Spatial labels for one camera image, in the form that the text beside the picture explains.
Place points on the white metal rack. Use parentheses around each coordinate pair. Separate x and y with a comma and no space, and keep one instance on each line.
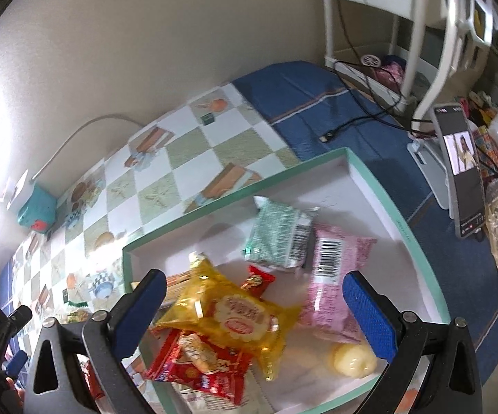
(413,43)

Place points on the black smartphone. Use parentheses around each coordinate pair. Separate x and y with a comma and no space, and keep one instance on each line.
(464,194)

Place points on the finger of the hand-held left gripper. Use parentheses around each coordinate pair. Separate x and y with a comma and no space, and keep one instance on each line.
(15,362)
(20,315)

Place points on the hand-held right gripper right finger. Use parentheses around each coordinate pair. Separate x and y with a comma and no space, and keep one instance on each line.
(369,315)

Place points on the large red snack packet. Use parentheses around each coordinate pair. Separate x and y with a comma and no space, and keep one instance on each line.
(197,362)

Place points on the colourful patterned box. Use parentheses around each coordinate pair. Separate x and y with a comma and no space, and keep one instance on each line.
(490,151)

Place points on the white power adapter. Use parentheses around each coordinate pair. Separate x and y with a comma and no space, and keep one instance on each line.
(14,185)

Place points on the pink cloth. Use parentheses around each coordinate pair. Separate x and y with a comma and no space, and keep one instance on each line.
(392,71)

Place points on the teal plastic device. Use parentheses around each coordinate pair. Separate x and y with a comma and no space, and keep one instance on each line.
(37,207)

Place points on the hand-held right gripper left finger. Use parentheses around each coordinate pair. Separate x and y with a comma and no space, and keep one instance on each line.
(141,308)

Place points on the white printed paper packet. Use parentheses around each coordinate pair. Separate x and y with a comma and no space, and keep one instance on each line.
(255,396)

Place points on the pale yellow jelly cup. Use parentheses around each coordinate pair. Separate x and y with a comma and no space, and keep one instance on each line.
(352,360)

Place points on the checkered printed tablecloth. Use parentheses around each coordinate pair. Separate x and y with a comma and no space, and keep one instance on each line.
(167,151)

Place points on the small red candy packet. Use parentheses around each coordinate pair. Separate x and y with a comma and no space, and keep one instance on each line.
(257,280)

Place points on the teal cardboard box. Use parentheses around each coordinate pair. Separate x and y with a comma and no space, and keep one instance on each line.
(352,207)

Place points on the yellow snack packet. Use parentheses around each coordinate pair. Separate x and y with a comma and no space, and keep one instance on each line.
(231,310)

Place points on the pink snack packet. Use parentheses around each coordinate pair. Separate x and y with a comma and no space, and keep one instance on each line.
(331,284)

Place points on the white phone stand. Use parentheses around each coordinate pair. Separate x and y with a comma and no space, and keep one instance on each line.
(430,168)

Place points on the grey-green snack packet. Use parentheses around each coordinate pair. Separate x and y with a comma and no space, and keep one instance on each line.
(275,233)

